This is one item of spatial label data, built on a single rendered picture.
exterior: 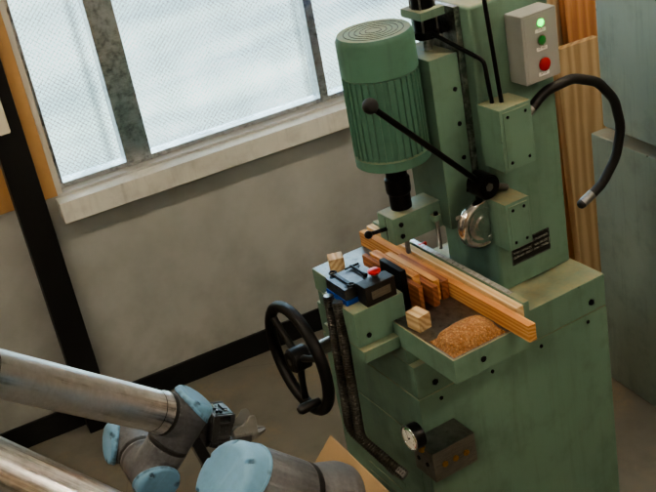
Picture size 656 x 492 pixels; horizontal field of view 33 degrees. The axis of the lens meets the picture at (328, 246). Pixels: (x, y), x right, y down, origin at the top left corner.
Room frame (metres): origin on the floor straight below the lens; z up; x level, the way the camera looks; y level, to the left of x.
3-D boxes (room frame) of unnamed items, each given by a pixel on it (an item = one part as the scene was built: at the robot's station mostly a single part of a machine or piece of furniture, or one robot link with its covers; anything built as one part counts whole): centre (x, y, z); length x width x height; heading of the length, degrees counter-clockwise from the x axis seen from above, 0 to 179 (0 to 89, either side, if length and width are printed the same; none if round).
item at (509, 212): (2.33, -0.42, 1.02); 0.09 x 0.07 x 0.12; 26
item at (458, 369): (2.26, -0.13, 0.87); 0.61 x 0.30 x 0.06; 26
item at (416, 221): (2.40, -0.21, 1.03); 0.14 x 0.07 x 0.09; 116
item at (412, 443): (2.06, -0.11, 0.65); 0.06 x 0.04 x 0.08; 26
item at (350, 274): (2.22, -0.05, 0.99); 0.13 x 0.11 x 0.06; 26
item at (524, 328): (2.28, -0.24, 0.92); 0.67 x 0.02 x 0.04; 26
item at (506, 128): (2.35, -0.45, 1.23); 0.09 x 0.08 x 0.15; 116
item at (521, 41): (2.40, -0.54, 1.40); 0.10 x 0.06 x 0.16; 116
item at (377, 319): (2.22, -0.05, 0.91); 0.15 x 0.14 x 0.09; 26
